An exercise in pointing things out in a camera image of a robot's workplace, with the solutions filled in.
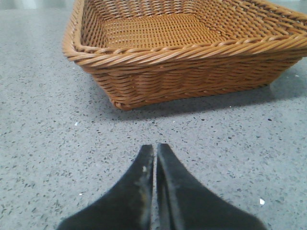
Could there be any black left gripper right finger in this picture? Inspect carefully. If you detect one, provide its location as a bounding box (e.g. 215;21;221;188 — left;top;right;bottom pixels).
156;144;263;230

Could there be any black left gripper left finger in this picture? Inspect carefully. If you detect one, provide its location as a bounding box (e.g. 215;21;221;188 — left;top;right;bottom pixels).
58;145;154;230

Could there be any brown wicker basket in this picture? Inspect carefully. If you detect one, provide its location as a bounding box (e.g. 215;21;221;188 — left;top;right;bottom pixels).
62;0;307;110

